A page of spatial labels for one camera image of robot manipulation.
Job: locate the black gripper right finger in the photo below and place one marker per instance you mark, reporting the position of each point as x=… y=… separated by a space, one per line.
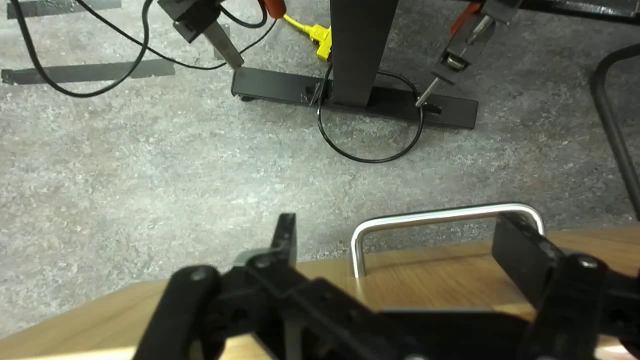
x=526 y=257

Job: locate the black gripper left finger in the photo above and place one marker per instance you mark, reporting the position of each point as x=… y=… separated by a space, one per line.
x=282 y=236

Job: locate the black curved tube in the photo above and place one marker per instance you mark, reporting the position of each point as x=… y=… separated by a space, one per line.
x=611 y=121

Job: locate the black metal stand base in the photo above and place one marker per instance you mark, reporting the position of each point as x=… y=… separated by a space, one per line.
x=361 y=53

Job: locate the yellow plug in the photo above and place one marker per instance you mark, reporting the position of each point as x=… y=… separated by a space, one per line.
x=316 y=37

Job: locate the red connector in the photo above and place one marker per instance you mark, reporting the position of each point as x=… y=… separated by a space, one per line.
x=274 y=7

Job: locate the black clamp grey blade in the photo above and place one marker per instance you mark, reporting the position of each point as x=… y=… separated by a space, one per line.
x=193 y=16

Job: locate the black metal bar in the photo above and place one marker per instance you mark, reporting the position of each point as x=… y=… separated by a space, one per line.
x=587 y=9

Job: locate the black floor tape strip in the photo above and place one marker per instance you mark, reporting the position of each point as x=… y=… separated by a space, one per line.
x=81 y=73
x=52 y=9

